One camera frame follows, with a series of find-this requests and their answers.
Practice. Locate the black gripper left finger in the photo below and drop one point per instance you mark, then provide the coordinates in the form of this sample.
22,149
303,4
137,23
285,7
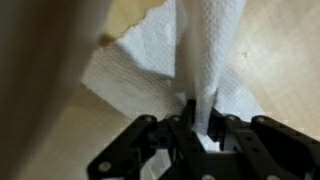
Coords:
133,150

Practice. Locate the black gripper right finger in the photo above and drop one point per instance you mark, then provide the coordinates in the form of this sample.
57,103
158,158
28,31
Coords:
266,146

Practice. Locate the white paper towel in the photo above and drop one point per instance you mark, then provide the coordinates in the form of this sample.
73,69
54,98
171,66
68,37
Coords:
206,50

